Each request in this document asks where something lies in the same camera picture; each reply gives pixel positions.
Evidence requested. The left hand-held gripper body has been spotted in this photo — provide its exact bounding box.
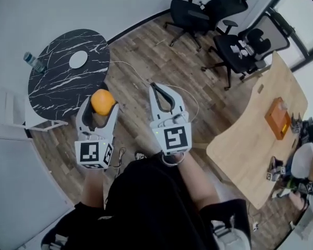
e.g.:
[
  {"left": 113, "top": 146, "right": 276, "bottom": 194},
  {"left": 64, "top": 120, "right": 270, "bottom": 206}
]
[{"left": 75, "top": 128, "right": 115, "bottom": 170}]

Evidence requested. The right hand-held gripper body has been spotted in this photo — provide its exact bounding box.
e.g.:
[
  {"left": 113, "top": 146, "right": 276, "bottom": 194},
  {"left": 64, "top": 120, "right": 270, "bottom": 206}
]
[{"left": 149, "top": 110, "right": 192, "bottom": 156}]

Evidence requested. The white round plate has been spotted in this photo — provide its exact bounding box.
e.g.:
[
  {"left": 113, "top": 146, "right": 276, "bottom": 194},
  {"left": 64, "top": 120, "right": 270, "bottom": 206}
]
[{"left": 69, "top": 50, "right": 89, "bottom": 69}]

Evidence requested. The person's left forearm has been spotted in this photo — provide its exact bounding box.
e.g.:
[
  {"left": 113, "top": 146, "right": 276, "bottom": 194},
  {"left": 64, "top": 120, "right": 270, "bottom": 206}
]
[{"left": 80, "top": 165, "right": 106, "bottom": 209}]

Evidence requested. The person's right forearm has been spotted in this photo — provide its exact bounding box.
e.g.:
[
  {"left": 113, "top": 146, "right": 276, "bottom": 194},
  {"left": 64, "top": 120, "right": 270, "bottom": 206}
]
[{"left": 176, "top": 154, "right": 221, "bottom": 212}]

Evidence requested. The black marble round table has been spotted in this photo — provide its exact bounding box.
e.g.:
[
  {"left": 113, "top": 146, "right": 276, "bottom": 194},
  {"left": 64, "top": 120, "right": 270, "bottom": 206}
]
[{"left": 28, "top": 29, "right": 111, "bottom": 121}]

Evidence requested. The white chair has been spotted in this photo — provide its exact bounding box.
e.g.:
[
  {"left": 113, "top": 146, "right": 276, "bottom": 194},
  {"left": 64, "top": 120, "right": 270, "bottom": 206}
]
[{"left": 0, "top": 87, "right": 68, "bottom": 132}]

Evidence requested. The clear water bottle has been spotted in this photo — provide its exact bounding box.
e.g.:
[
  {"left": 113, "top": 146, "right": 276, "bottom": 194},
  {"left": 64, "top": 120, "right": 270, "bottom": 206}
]
[{"left": 23, "top": 51, "right": 46, "bottom": 73}]

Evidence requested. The black mesh-back office chair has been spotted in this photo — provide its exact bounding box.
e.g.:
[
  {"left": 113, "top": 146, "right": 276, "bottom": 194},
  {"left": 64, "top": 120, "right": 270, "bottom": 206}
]
[{"left": 201, "top": 11, "right": 291, "bottom": 91}]

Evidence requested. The person's black clothing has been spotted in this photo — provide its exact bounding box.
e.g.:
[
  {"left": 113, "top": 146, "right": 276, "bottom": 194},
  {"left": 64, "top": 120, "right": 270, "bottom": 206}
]
[{"left": 41, "top": 156, "right": 252, "bottom": 250}]

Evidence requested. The light wooden table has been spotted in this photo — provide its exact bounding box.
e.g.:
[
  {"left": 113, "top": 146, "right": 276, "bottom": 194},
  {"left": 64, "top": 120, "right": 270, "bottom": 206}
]
[{"left": 206, "top": 50, "right": 309, "bottom": 210}]

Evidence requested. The white panel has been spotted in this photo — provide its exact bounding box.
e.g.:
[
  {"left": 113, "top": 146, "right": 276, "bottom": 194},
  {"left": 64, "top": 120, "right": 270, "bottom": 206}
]
[{"left": 0, "top": 136, "right": 75, "bottom": 250}]

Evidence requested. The black office chair with headrest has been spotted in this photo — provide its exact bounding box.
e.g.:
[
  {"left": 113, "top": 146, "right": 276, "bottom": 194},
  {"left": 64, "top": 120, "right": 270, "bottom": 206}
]
[{"left": 163, "top": 0, "right": 249, "bottom": 52}]

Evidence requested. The orange box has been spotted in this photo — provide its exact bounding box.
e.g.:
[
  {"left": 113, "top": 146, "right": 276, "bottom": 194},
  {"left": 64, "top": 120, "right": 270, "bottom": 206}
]
[{"left": 264, "top": 97, "right": 292, "bottom": 140}]

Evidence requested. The spare hand-held gripper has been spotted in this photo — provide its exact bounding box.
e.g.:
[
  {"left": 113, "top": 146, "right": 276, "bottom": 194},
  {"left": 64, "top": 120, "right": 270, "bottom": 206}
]
[
  {"left": 266, "top": 156, "right": 286, "bottom": 182},
  {"left": 291, "top": 113, "right": 303, "bottom": 134}
]

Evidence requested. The window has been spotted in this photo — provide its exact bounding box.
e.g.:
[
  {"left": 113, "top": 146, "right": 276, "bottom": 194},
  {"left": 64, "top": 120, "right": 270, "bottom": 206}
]
[{"left": 268, "top": 0, "right": 313, "bottom": 70}]

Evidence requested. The white grey harness strap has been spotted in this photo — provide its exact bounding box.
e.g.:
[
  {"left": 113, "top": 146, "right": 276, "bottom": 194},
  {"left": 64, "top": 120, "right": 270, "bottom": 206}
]
[{"left": 211, "top": 219, "right": 251, "bottom": 250}]

